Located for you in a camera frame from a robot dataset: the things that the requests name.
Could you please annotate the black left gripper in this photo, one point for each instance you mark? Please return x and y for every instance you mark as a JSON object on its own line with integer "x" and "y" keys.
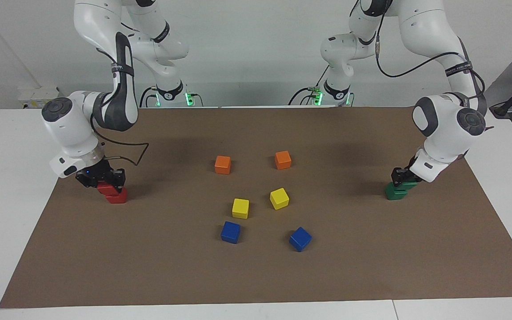
{"x": 409, "y": 169}

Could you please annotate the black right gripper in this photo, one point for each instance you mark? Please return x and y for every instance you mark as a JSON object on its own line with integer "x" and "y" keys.
{"x": 98, "y": 171}

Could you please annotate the green wooden block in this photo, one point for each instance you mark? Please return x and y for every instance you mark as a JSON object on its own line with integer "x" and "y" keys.
{"x": 407, "y": 186}
{"x": 394, "y": 194}

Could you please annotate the red wooden block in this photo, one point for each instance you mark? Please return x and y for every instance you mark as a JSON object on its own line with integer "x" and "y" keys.
{"x": 118, "y": 198}
{"x": 106, "y": 189}

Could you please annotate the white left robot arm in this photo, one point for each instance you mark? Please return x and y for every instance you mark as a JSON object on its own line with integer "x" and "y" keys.
{"x": 442, "y": 124}

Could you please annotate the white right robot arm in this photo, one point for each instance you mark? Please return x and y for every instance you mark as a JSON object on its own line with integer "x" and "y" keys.
{"x": 74, "y": 129}

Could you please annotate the white power strip box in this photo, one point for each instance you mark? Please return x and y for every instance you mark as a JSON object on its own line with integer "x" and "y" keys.
{"x": 38, "y": 95}

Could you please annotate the orange wooden block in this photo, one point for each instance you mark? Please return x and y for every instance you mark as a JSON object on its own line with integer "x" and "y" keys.
{"x": 282, "y": 160}
{"x": 222, "y": 165}

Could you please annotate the blue wooden block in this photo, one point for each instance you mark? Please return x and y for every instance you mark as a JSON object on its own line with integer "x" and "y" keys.
{"x": 300, "y": 239}
{"x": 230, "y": 232}

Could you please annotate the yellow wooden block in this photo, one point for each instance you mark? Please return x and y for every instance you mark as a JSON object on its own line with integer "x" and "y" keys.
{"x": 279, "y": 198}
{"x": 240, "y": 208}

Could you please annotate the brown table mat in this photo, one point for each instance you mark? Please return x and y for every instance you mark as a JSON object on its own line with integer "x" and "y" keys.
{"x": 256, "y": 275}

